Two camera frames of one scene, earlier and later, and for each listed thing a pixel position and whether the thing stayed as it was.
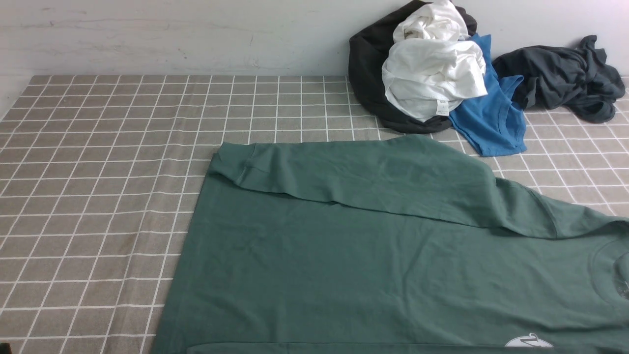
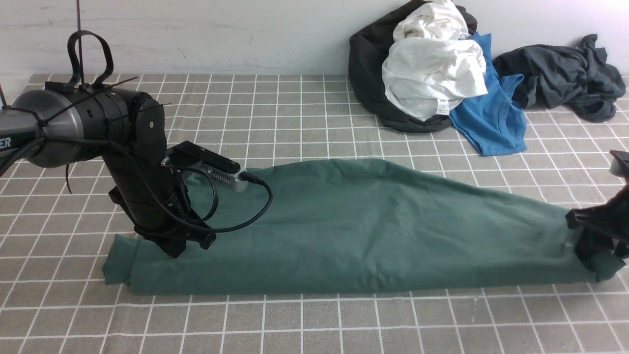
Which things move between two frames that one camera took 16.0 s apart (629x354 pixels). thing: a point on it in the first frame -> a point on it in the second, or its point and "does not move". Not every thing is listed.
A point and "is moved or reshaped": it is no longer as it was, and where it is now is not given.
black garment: (369, 49) does not move
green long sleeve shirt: (388, 245) is moved or reshaped
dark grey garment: (554, 77) does not move
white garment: (433, 63) does not move
